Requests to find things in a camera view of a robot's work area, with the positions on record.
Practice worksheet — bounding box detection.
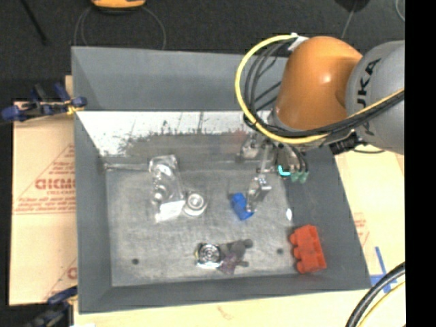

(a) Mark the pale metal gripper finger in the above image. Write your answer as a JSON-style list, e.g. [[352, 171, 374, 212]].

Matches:
[[245, 176, 264, 214], [253, 181, 274, 213]]

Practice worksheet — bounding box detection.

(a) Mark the blue toy block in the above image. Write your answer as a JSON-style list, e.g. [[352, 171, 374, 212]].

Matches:
[[230, 192, 255, 221]]

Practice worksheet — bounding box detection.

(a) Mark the round silver metal cap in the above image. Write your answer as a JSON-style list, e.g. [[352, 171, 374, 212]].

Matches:
[[183, 192, 209, 218]]

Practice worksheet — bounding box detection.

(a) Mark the red toy brick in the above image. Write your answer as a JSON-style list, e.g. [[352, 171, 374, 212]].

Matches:
[[289, 224, 328, 275]]

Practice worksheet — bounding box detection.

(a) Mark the shiny round metal disc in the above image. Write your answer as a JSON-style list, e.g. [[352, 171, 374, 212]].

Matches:
[[194, 243, 224, 270]]

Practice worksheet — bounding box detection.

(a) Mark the grey metal bin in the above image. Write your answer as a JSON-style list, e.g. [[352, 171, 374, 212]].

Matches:
[[70, 46, 372, 313]]

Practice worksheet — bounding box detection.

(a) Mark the brown cardboard board, red print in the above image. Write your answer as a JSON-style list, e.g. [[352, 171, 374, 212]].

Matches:
[[8, 101, 405, 307]]

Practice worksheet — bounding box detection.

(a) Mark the black cylinder on white bracket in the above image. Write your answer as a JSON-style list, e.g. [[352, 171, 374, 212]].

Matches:
[[329, 135, 358, 155]]

